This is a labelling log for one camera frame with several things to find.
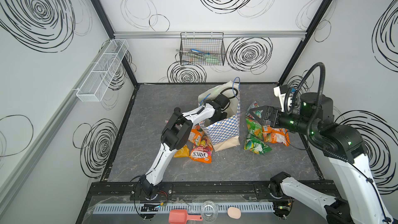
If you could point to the clear acrylic wall shelf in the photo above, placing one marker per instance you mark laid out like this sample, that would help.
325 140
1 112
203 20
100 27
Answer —
105 66

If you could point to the checkered paper bag blue handles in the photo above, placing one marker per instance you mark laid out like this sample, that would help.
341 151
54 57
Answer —
224 133

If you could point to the green snack packet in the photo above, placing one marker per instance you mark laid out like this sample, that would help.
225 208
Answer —
254 145
254 128

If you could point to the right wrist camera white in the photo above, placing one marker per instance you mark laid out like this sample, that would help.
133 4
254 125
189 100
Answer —
284 95

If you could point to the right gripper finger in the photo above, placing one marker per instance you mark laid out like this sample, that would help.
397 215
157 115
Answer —
262 125
256 113

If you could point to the yellow snack packet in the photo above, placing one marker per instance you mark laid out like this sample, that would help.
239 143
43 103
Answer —
183 152

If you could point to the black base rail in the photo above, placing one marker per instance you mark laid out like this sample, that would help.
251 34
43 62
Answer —
250 190

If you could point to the orange fruit snack packet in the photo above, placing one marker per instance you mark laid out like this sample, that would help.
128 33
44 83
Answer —
198 137

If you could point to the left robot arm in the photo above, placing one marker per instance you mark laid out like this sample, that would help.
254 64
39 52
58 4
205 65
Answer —
176 134

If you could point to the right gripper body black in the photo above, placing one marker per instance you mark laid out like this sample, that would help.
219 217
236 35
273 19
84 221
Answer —
269 116

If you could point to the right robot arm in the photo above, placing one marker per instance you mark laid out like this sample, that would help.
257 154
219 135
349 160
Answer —
311 115

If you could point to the teal Fox's candy bag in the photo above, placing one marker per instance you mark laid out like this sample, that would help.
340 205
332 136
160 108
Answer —
253 105

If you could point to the pink oval sponge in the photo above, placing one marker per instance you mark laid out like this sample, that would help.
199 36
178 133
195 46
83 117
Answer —
234 212

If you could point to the grey slotted cable duct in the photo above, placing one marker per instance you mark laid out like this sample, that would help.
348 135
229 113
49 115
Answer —
192 208

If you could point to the black wire wall basket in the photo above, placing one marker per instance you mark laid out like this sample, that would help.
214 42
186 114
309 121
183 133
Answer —
208 42

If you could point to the pink plastic scoop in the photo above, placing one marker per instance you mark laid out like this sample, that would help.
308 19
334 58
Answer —
181 216

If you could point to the items in wire basket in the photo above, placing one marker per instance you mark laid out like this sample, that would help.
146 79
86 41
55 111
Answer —
198 57

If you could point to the orange Fox's candy bag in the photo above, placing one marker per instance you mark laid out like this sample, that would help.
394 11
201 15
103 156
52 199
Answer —
201 154

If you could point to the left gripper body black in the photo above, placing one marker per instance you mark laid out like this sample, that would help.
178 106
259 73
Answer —
222 112

